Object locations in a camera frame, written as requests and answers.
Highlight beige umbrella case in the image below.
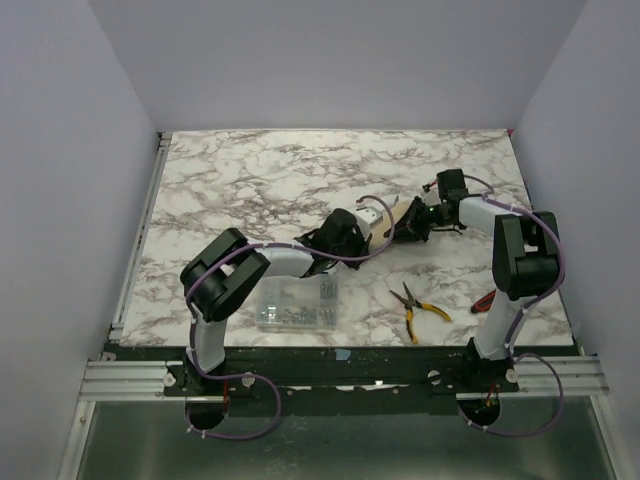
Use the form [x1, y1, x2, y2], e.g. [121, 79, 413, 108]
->
[369, 200, 410, 252]

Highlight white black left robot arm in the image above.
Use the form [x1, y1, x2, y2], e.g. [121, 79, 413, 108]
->
[180, 207, 382, 374]

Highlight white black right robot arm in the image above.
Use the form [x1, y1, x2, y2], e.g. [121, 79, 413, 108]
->
[393, 169, 566, 361]

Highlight clear plastic screw box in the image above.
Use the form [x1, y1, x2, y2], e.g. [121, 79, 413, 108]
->
[255, 273, 339, 331]

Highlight red black screwdriver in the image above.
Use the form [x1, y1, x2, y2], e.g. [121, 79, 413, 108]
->
[470, 290, 496, 314]

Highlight blue tape piece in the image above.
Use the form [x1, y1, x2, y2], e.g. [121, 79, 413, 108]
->
[334, 348, 352, 362]

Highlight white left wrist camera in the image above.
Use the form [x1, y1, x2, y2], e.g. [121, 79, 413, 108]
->
[350, 203, 386, 239]

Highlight yellow handled pliers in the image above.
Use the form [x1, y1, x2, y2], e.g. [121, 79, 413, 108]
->
[389, 282, 452, 345]

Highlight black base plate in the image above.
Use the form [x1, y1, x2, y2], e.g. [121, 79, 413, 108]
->
[101, 346, 581, 418]

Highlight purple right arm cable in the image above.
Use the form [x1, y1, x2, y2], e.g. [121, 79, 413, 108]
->
[422, 174, 567, 437]

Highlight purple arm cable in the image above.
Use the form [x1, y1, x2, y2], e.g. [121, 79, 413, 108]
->
[422, 174, 567, 437]
[184, 194, 399, 442]

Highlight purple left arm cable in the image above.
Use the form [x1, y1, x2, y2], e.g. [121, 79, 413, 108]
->
[184, 194, 399, 442]

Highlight aluminium left side rail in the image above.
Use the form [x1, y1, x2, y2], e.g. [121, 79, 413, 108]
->
[108, 132, 173, 343]

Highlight aluminium rail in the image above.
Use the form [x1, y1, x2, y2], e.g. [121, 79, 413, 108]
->
[79, 360, 182, 402]
[108, 132, 173, 343]

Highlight aluminium front rail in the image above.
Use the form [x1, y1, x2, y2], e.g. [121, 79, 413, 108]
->
[79, 360, 182, 402]

